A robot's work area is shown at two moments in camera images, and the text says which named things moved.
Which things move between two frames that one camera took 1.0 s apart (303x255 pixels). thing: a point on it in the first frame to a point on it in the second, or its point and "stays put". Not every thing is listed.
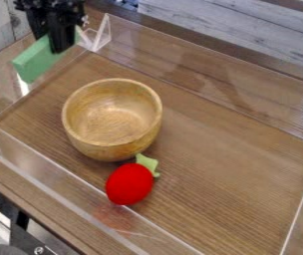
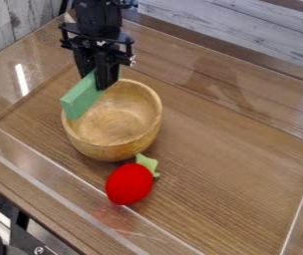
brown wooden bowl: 111,118 stays put
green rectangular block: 39,59 to 82,97
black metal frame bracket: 24,239 stays put
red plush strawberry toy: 131,181 stays put
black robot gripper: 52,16 to 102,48
